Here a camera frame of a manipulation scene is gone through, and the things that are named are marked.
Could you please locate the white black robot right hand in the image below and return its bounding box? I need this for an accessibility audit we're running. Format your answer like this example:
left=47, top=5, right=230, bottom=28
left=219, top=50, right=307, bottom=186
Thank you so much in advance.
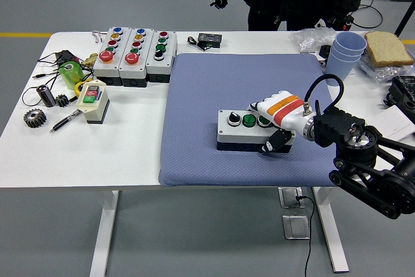
left=248, top=90, right=313, bottom=155

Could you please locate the person's left gloved hand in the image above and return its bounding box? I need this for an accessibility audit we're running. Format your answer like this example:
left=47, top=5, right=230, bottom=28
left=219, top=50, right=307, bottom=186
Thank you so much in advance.
left=313, top=14, right=354, bottom=31

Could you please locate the four-button grey control box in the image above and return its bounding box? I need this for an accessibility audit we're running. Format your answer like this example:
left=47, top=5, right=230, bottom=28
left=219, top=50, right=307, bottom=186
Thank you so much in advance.
left=216, top=108, right=296, bottom=154
left=145, top=30, right=178, bottom=83

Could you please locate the five-button grey control box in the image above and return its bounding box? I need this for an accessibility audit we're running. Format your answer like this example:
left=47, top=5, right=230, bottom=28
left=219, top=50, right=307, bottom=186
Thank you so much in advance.
left=118, top=27, right=155, bottom=88
left=93, top=27, right=132, bottom=86

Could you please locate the clear bubble wrap bag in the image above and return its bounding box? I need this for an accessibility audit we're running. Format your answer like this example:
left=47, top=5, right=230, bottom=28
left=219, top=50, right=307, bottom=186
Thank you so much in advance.
left=291, top=27, right=338, bottom=54

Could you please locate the black digital display module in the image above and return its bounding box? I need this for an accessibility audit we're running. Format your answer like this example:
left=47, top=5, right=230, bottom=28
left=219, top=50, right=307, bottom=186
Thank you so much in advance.
left=197, top=32, right=224, bottom=49

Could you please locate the slice of bread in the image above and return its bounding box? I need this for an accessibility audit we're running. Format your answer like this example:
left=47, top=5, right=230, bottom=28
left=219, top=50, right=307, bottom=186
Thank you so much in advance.
left=364, top=30, right=415, bottom=67

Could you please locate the black slanted pole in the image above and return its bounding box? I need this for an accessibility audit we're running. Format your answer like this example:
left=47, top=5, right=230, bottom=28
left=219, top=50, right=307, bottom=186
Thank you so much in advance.
left=394, top=0, right=415, bottom=36

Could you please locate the clear plastic bag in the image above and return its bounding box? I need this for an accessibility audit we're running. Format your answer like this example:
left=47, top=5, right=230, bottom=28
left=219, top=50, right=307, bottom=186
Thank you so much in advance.
left=358, top=53, right=415, bottom=85

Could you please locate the blue-grey quilted mat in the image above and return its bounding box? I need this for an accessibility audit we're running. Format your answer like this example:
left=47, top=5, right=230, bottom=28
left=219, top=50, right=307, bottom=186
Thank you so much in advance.
left=158, top=52, right=357, bottom=187

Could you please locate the metal floor socket box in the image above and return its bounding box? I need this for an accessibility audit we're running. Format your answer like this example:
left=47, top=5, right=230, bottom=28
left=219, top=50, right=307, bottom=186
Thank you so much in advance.
left=278, top=187, right=307, bottom=209
left=281, top=214, right=311, bottom=241

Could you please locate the black machine part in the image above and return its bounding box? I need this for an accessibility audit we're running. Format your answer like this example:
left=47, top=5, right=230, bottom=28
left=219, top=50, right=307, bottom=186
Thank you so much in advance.
left=384, top=75, right=415, bottom=111

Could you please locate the white card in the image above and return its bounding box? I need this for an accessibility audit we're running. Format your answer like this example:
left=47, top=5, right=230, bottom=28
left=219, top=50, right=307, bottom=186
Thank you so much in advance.
left=377, top=104, right=415, bottom=141

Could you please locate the white table leg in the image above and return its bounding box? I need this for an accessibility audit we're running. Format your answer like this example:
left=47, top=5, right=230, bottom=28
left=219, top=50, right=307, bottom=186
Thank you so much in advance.
left=313, top=186, right=350, bottom=274
left=89, top=190, right=120, bottom=277

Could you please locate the brass fitting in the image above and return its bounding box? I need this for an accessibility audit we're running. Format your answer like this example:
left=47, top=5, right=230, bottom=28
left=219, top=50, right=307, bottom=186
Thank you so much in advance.
left=78, top=53, right=99, bottom=67

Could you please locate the green plastic cylinder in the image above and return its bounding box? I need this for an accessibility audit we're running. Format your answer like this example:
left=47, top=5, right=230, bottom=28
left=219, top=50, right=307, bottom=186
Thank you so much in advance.
left=58, top=60, right=85, bottom=90

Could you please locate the yellow tape roll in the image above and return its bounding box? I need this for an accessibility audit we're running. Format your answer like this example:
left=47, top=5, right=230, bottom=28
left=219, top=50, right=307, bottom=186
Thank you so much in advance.
left=74, top=78, right=95, bottom=98

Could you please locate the black cylindrical capacitor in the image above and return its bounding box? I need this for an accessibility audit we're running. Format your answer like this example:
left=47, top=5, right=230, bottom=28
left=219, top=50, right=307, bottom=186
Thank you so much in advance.
left=36, top=84, right=57, bottom=108

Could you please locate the black pen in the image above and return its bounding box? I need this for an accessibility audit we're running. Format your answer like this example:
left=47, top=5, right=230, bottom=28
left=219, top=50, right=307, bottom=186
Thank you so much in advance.
left=49, top=109, right=83, bottom=134

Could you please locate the large dark metal gear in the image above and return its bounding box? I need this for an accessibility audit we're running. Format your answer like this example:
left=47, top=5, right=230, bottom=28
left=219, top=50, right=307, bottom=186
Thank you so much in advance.
left=23, top=109, right=48, bottom=128

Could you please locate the black floor cable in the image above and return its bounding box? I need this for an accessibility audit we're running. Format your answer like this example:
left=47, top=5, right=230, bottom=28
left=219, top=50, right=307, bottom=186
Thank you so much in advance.
left=351, top=0, right=395, bottom=30

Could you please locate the black module cable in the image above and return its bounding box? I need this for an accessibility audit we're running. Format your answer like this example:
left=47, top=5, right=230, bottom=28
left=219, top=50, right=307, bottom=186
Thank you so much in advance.
left=187, top=36, right=208, bottom=51

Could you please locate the black power cable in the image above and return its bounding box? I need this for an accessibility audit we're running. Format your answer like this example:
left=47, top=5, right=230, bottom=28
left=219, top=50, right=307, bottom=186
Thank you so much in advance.
left=295, top=195, right=316, bottom=277

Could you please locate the black module with wires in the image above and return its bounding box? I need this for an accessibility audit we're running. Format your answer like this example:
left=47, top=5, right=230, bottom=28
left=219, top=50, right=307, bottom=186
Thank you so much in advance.
left=38, top=49, right=82, bottom=66

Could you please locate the white red-green switch box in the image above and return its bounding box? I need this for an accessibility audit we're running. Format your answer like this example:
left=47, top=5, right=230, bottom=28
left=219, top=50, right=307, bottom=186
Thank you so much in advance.
left=77, top=79, right=111, bottom=125

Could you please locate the thin black jack cable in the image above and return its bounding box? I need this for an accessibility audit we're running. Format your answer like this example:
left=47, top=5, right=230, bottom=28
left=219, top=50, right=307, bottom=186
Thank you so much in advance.
left=33, top=64, right=65, bottom=80

